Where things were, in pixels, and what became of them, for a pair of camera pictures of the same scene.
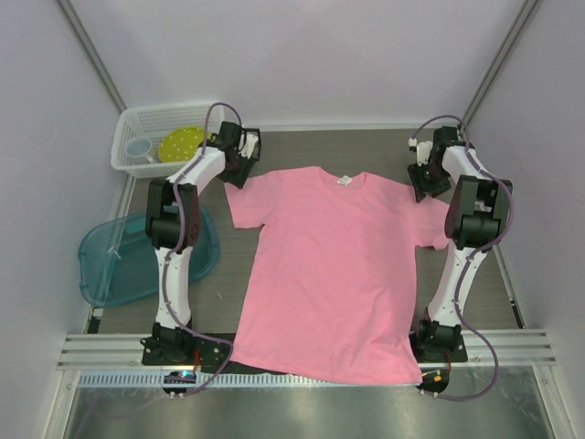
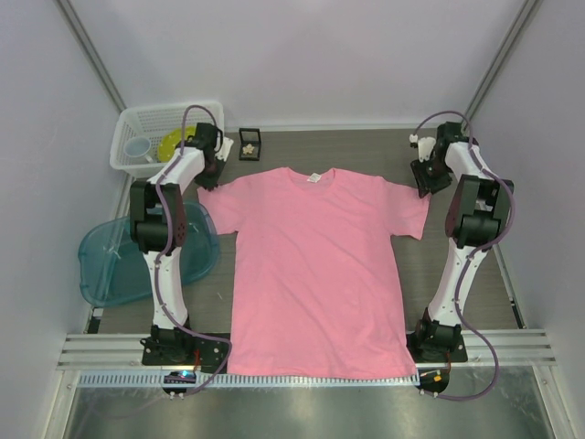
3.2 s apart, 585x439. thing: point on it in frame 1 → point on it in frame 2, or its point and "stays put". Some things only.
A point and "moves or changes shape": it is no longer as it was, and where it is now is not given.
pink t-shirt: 328,278 moves or changes shape
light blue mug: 137,148 stays put
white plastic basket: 153,123 stays put
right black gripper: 420,185 stays put
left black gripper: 239,180 → 210,183
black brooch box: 249,145 stays put
